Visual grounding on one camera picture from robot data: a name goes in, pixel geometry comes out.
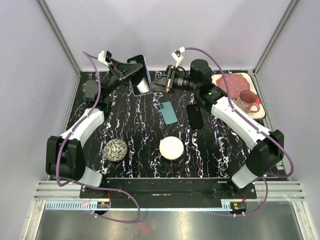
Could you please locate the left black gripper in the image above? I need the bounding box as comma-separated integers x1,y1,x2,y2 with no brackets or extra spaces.
101,58,148,101

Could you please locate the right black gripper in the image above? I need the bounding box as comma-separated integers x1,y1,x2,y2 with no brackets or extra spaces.
147,65,199,95

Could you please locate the blue smartphone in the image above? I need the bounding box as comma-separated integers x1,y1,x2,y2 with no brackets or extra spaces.
127,54,152,97

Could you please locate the teal smartphone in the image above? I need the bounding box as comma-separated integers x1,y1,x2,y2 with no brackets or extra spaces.
159,101,178,125

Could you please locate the phone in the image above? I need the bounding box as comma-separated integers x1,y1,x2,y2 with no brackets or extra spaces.
186,104,204,130

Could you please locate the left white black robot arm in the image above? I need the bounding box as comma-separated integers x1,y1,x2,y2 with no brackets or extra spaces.
45,57,143,198

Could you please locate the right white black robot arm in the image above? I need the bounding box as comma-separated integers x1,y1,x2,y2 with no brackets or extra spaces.
151,59,284,199

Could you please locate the white round lid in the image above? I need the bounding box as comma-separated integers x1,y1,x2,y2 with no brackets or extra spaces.
159,136,184,161

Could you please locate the pink polka dot plate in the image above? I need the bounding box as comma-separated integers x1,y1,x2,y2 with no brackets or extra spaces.
216,73,250,100

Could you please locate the leaf patterned round bowl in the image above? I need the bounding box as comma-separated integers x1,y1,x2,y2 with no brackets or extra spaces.
103,138,128,162

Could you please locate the pink ghost pattern mug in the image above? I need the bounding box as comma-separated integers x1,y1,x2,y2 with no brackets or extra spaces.
233,90,261,114

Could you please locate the strawberry print cream tray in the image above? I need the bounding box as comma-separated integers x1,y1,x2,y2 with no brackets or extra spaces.
211,72,267,122

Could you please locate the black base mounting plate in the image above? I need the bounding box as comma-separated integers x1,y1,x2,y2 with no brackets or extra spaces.
79,177,258,201

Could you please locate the left small controller board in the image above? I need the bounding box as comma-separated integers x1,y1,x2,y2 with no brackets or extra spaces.
96,200,110,209

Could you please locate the small controller board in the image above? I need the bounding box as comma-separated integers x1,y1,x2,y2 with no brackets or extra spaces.
96,200,110,209
231,202,247,212

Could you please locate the right small controller board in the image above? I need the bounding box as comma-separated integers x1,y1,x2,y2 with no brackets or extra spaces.
231,202,247,212

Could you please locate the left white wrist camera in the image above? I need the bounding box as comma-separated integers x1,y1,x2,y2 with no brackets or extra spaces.
97,50,112,65

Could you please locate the aluminium frame rail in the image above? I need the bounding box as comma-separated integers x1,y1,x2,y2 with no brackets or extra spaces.
33,181,305,202

